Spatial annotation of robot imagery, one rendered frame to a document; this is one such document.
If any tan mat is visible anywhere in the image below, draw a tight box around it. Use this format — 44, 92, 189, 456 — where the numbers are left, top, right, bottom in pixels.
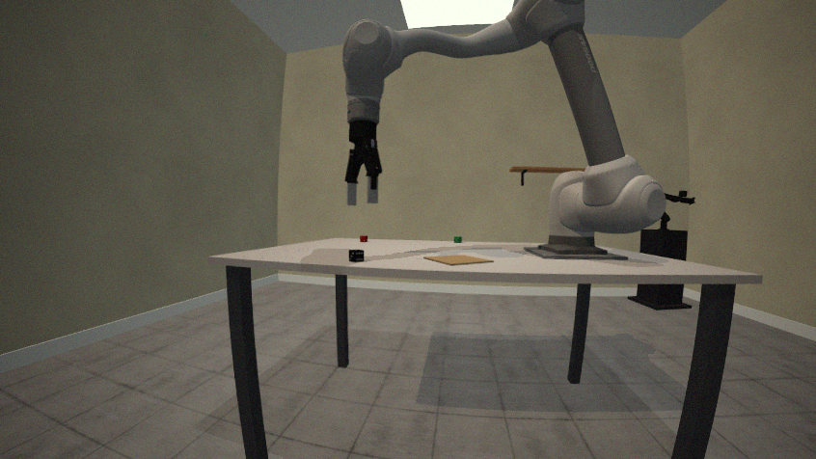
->
425, 255, 494, 265

